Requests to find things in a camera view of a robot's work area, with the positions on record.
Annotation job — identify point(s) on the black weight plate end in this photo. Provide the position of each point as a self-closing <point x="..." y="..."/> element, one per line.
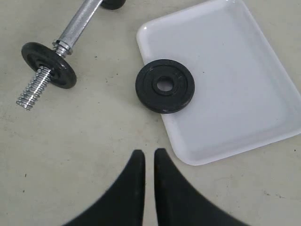
<point x="112" y="4"/>

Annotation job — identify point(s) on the white rectangular plastic tray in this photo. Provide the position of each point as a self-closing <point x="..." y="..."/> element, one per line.
<point x="243" y="99"/>

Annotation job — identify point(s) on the chrome dumbbell bar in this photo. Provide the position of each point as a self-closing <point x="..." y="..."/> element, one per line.
<point x="63" y="47"/>

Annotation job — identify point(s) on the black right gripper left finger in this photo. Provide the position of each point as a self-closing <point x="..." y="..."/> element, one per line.
<point x="123" y="203"/>

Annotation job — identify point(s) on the black weight plate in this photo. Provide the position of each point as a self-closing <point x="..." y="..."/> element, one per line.
<point x="165" y="86"/>
<point x="61" y="73"/>

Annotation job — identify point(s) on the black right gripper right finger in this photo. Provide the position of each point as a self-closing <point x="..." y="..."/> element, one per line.
<point x="178" y="203"/>

